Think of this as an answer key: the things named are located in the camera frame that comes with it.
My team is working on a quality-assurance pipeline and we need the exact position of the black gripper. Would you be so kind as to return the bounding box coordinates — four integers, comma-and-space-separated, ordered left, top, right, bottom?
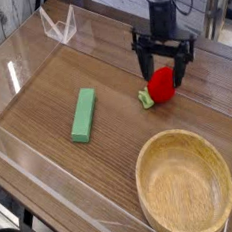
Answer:
131, 27, 195, 88

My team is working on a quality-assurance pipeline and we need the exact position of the red plush strawberry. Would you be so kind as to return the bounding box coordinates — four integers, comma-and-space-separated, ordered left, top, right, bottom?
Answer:
138, 67, 175, 109

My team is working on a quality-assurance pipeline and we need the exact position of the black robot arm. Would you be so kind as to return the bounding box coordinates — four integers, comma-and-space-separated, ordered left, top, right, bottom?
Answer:
131, 0, 196, 88

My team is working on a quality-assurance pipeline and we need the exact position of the background metal table leg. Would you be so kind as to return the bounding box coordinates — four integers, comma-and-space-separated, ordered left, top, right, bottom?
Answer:
204, 0, 228, 41

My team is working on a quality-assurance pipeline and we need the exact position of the green rectangular block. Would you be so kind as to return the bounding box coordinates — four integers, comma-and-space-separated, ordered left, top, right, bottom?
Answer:
71, 88, 96, 143

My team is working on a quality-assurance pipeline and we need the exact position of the wooden bowl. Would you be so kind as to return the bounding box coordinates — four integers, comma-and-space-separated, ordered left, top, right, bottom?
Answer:
135, 129, 232, 232

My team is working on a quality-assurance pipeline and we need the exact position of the clear acrylic corner bracket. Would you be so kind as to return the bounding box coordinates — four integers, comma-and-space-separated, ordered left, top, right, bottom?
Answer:
39, 6, 77, 45

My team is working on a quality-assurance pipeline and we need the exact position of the clear acrylic tray wall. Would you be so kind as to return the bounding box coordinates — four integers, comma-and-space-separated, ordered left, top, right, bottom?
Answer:
0, 126, 155, 232

